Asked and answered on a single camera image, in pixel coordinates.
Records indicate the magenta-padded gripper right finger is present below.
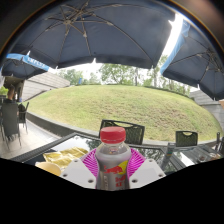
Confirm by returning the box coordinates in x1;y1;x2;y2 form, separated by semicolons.
127;147;167;190

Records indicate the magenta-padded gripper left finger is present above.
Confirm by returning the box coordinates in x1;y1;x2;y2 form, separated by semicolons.
59;148;101;190

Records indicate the red-capped grey drink bottle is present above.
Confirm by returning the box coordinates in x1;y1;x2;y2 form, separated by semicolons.
94;126;133;192

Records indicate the yellow plastic packet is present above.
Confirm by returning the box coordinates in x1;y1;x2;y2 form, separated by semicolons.
42;146;89;169

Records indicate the grey cylindrical tube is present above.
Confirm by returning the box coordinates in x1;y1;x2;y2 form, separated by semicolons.
160;142;176;171

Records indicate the black wicker chair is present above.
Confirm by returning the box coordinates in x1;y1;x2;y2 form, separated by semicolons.
98;119;146;146
175;130;199;148

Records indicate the dark patio chair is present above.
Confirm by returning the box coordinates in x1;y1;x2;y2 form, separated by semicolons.
214;131;224;155
0;99;22;148
18;101;30;134

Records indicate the grey-roofed building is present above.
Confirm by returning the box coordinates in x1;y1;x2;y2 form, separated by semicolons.
21;71;71;101
189;89;224;131

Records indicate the navy umbrella with light-blue edge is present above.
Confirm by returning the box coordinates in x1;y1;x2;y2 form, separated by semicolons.
0;53;51;80

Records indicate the large navy patio umbrella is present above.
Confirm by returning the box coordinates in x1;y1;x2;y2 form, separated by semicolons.
6;0;178;70
159;18;224;101

